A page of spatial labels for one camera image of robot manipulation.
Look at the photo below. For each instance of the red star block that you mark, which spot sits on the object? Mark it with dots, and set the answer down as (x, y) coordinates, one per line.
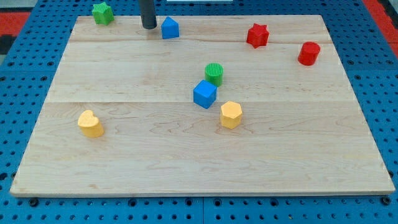
(257, 35)

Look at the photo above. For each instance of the red cylinder block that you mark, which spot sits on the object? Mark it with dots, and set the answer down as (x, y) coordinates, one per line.
(309, 53)

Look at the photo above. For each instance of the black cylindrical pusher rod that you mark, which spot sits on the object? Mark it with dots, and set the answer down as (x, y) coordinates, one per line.
(147, 13)

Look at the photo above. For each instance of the yellow hexagon block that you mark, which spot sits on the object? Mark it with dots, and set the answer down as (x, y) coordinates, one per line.
(231, 114)

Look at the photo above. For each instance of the light wooden board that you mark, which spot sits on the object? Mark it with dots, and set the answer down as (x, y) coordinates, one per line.
(302, 131)

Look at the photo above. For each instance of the yellow heart block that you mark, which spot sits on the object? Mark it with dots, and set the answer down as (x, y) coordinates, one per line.
(90, 124)

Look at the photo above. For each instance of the green cylinder block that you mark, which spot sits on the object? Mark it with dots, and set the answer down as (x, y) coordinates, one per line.
(214, 73)

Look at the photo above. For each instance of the green star block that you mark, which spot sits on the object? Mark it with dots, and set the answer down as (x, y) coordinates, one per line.
(102, 13)

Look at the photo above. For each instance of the blue cube block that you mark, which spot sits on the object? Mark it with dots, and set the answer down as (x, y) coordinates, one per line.
(204, 94)

